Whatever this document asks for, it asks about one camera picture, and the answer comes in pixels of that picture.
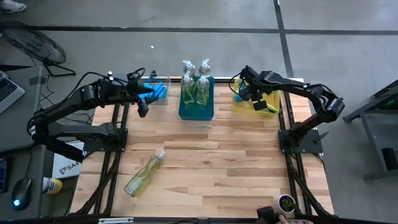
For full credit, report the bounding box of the black keyboard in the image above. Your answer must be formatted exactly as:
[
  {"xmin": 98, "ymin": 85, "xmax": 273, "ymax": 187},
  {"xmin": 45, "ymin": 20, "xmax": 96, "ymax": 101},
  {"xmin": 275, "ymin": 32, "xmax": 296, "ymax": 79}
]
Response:
[{"xmin": 0, "ymin": 157, "xmax": 9, "ymax": 194}]

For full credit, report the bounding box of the grey equipment stand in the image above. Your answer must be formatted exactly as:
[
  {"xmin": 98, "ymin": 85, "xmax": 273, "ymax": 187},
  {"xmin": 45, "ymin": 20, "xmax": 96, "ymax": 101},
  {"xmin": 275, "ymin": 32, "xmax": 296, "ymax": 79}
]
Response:
[{"xmin": 343, "ymin": 79, "xmax": 398, "ymax": 182}]

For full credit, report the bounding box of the white yellow can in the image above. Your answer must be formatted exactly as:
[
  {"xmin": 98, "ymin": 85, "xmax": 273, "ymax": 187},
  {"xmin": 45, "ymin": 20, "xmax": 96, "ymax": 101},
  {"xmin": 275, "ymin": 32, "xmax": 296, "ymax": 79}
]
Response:
[{"xmin": 42, "ymin": 176, "xmax": 63, "ymax": 195}]

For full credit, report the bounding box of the black table frame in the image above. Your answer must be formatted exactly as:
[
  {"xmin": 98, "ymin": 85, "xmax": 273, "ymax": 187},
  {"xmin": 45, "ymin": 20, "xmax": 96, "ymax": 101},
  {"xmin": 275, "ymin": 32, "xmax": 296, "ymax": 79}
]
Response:
[{"xmin": 70, "ymin": 76, "xmax": 336, "ymax": 218}]

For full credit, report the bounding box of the person's shoe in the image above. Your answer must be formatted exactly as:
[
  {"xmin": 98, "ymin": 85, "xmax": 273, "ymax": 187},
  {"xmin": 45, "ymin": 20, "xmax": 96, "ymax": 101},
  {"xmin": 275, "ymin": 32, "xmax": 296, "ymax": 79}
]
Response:
[{"xmin": 0, "ymin": 0, "xmax": 27, "ymax": 14}]

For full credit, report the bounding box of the grey laptop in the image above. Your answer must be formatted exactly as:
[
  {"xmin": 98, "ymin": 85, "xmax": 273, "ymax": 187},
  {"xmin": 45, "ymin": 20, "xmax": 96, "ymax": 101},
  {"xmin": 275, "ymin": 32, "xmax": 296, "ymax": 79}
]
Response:
[{"xmin": 0, "ymin": 70, "xmax": 26, "ymax": 115}]

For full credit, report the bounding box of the teal plastic bin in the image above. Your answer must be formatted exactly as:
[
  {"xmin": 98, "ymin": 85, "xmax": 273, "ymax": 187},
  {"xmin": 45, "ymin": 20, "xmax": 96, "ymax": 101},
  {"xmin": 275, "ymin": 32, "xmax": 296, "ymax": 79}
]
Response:
[{"xmin": 178, "ymin": 76, "xmax": 215, "ymax": 121}]

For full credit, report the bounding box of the black computer mouse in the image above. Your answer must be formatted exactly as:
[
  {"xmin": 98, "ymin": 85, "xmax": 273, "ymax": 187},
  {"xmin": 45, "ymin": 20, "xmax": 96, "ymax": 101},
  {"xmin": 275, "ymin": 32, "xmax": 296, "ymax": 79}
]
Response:
[{"xmin": 11, "ymin": 177, "xmax": 32, "ymax": 212}]

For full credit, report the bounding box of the black handheld device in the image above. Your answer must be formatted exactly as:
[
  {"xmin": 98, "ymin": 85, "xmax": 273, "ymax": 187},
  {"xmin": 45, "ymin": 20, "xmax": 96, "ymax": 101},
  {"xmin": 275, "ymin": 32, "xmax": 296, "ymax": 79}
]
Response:
[{"xmin": 256, "ymin": 205, "xmax": 277, "ymax": 224}]

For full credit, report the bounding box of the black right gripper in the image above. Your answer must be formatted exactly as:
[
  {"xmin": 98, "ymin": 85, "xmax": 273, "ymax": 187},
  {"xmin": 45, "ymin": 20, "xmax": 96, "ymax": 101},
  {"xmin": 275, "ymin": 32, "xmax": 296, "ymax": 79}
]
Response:
[{"xmin": 238, "ymin": 65, "xmax": 275, "ymax": 112}]

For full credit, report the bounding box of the black floor fan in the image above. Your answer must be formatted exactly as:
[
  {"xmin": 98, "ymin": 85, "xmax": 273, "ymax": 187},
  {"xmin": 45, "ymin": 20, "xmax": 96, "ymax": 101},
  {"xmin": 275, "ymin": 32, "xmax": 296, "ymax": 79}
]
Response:
[{"xmin": 0, "ymin": 20, "xmax": 77, "ymax": 78}]

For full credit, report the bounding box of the black bar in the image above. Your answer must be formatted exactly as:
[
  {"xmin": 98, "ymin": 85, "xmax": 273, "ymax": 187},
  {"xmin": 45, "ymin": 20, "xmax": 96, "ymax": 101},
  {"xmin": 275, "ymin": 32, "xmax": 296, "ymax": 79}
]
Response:
[{"xmin": 34, "ymin": 136, "xmax": 85, "ymax": 163}]

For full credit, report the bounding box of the white light bar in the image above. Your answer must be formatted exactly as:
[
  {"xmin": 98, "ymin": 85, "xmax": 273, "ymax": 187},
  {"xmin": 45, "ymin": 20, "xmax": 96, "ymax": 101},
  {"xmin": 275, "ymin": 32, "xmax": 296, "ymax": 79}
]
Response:
[{"xmin": 98, "ymin": 217, "xmax": 134, "ymax": 224}]

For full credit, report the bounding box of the white cardboard box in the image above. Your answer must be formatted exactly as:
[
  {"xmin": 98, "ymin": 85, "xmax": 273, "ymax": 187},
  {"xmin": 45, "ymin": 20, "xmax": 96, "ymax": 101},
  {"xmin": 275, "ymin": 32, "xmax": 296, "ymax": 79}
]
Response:
[{"xmin": 51, "ymin": 140, "xmax": 85, "ymax": 180}]

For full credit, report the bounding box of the clear plastic bin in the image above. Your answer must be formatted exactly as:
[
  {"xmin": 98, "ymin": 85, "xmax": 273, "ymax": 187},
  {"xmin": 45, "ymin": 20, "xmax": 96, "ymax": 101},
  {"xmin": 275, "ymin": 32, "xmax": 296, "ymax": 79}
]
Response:
[{"xmin": 136, "ymin": 74, "xmax": 171, "ymax": 106}]

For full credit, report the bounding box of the clear green dish soap bottle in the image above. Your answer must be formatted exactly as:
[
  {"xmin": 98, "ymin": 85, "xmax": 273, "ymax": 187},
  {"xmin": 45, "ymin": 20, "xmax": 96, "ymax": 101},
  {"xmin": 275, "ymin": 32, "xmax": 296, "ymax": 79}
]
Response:
[
  {"xmin": 123, "ymin": 149, "xmax": 167, "ymax": 198},
  {"xmin": 195, "ymin": 74, "xmax": 211, "ymax": 106},
  {"xmin": 180, "ymin": 70, "xmax": 196, "ymax": 105},
  {"xmin": 182, "ymin": 58, "xmax": 196, "ymax": 78},
  {"xmin": 198, "ymin": 57, "xmax": 212, "ymax": 77}
]

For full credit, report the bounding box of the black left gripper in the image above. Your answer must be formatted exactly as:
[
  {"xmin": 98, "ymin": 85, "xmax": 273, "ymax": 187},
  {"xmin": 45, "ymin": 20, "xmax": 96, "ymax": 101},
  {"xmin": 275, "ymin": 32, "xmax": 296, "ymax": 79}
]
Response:
[{"xmin": 123, "ymin": 73, "xmax": 155, "ymax": 118}]

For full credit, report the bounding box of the small plant in white pot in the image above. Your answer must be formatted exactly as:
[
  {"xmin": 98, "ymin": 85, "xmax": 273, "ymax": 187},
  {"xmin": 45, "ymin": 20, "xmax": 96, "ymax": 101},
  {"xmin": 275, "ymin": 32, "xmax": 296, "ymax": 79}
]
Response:
[{"xmin": 273, "ymin": 194, "xmax": 298, "ymax": 215}]

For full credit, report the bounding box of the grey desk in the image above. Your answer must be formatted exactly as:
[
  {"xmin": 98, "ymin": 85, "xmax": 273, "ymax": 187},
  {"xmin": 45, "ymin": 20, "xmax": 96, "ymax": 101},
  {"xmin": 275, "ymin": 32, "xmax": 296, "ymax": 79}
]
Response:
[
  {"xmin": 0, "ymin": 65, "xmax": 44, "ymax": 154},
  {"xmin": 0, "ymin": 144, "xmax": 47, "ymax": 220}
]

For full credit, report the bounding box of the person's hand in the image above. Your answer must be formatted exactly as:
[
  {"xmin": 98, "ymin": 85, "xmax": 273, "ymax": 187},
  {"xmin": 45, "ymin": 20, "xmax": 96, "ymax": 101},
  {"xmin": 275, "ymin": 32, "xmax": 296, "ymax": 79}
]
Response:
[{"xmin": 278, "ymin": 213, "xmax": 313, "ymax": 224}]

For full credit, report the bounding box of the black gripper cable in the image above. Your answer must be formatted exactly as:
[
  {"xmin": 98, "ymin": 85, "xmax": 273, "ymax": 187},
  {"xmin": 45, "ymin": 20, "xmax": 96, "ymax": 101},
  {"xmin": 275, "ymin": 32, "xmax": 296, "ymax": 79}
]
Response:
[
  {"xmin": 228, "ymin": 72, "xmax": 249, "ymax": 97},
  {"xmin": 63, "ymin": 67, "xmax": 147, "ymax": 103}
]

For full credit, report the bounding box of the yellow translucent plastic bin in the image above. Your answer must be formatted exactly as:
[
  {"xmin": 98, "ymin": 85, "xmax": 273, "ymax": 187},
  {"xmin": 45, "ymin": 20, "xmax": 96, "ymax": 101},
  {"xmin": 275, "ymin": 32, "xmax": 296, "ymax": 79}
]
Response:
[{"xmin": 232, "ymin": 77, "xmax": 282, "ymax": 119}]

